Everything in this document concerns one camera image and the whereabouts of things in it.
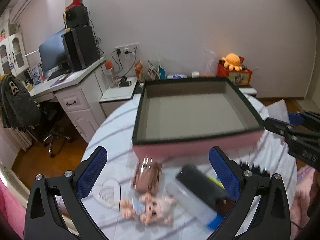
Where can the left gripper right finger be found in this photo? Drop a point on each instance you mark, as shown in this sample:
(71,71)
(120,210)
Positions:
(271,219)

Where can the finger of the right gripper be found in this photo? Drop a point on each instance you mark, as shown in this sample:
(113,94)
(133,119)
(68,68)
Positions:
(295,119)
(276,126)

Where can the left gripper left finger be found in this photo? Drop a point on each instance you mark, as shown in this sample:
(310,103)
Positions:
(43,219)

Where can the yellow highlighter marker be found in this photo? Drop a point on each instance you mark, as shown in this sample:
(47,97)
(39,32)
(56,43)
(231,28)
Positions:
(216,181)

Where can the black tv remote control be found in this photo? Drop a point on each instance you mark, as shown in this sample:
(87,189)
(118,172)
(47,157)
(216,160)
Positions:
(211,194)

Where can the pink pig-eared doll figure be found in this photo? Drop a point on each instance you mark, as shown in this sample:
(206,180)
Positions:
(148,209)

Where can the clear tube blue cap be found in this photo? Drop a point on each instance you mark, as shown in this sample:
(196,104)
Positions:
(193,205)

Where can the rose gold metal canister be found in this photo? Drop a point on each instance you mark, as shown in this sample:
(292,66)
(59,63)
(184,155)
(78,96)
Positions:
(147,176)

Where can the pink bedding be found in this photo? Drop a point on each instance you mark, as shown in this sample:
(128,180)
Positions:
(12,210)

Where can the red cartoon storage box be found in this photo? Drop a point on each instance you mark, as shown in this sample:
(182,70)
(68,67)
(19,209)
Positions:
(241,78)

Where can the orange octopus plush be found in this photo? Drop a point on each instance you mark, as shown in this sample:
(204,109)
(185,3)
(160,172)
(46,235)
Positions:
(232,62)

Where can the black office chair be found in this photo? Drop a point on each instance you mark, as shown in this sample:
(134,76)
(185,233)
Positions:
(48,129)

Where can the bag of oranges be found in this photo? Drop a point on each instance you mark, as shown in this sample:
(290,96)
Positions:
(209,63)

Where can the white striped quilt cover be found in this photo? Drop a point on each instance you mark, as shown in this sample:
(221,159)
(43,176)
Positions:
(114,183)

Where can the white paper cup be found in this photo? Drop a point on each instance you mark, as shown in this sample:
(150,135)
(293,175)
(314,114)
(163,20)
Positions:
(195,74)

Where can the dark jacket on chair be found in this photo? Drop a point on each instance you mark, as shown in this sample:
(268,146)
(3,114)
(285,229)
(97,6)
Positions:
(18,109)

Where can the pink black tray box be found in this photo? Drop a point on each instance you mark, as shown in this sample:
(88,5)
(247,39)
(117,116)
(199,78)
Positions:
(177,117)

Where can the white computer desk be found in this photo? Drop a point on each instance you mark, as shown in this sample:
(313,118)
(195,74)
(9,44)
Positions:
(79,95)

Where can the wet wipes pack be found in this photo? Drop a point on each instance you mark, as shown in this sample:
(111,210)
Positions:
(176,76)

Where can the blue snack bag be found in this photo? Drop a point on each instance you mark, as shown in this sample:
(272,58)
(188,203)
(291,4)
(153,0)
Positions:
(162,74)

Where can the black cylindrical bluetooth speaker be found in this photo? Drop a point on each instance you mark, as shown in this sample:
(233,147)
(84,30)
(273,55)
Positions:
(124,84)

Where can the orange snack bag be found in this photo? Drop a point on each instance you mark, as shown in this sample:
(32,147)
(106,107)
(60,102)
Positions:
(139,72)

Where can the orange-lid glass bottle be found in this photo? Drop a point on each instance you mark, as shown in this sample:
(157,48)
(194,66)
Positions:
(111,74)

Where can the white glass-door cabinet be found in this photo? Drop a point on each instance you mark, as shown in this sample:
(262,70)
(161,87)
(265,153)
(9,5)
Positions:
(13,60)

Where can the black computer monitor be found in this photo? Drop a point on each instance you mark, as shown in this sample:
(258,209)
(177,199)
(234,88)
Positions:
(52,54)

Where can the black pc tower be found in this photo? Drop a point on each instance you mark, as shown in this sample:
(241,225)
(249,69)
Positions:
(80,47)

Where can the black speaker box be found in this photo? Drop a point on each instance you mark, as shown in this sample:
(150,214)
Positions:
(76,16)

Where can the white air conditioner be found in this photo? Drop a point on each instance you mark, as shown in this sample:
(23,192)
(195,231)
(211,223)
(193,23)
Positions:
(18,9)

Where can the white wall power outlet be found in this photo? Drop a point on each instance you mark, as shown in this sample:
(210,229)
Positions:
(134,48)

